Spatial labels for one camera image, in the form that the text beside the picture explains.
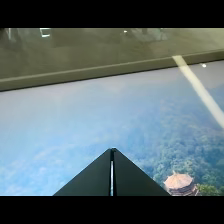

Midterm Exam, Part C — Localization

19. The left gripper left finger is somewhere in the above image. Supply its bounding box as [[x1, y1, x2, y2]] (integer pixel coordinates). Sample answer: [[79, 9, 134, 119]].
[[53, 148, 113, 197]]

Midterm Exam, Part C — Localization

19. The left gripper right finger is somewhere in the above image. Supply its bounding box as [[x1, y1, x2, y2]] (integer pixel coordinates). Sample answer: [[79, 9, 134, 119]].
[[112, 147, 171, 197]]

